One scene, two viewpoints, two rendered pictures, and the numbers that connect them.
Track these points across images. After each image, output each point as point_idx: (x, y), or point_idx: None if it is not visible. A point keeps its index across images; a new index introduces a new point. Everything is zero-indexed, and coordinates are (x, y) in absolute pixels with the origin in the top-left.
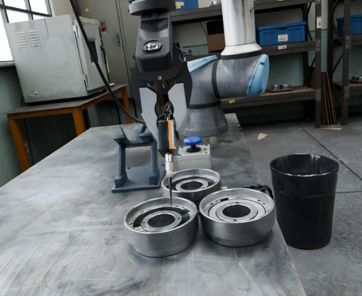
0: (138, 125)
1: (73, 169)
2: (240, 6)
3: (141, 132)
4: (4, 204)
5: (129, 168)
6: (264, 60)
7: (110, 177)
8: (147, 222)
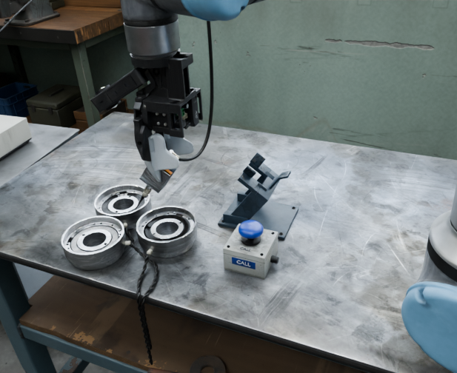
0: (288, 172)
1: (334, 174)
2: None
3: (244, 171)
4: (262, 146)
5: (291, 209)
6: (428, 294)
7: (281, 197)
8: (127, 197)
